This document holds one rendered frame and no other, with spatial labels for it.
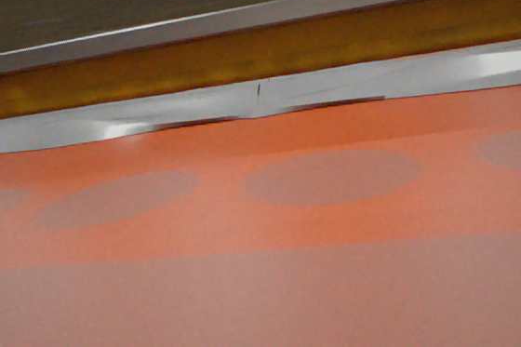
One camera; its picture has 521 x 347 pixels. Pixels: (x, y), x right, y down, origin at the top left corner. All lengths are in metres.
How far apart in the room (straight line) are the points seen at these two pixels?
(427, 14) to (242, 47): 0.09
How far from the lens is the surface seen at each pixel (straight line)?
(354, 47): 0.22
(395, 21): 0.22
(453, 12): 0.23
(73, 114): 0.17
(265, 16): 0.20
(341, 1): 0.20
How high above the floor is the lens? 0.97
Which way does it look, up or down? 12 degrees down
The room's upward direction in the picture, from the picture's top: 9 degrees counter-clockwise
